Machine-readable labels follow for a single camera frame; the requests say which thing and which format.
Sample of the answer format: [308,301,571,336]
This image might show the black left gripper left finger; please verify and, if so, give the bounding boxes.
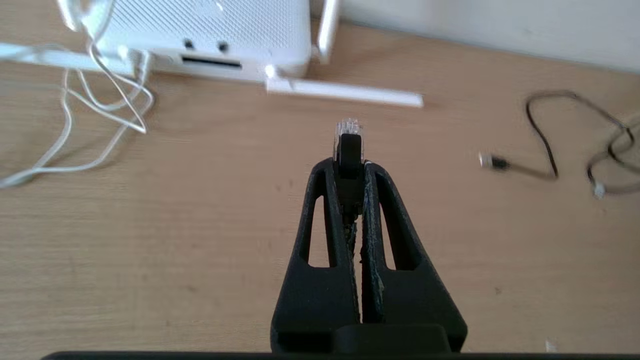
[270,158,362,353]

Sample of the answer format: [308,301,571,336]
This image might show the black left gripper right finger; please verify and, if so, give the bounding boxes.
[361,161,468,353]

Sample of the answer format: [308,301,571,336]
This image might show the black ethernet cable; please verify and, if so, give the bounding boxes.
[333,118,366,221]

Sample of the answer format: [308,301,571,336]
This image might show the thin white adapter cable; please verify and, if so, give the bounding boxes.
[0,0,156,190]

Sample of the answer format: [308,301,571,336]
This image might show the white router with antennas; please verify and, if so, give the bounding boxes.
[0,0,425,109]

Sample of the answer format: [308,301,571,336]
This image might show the black USB cable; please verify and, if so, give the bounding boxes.
[479,90,640,198]

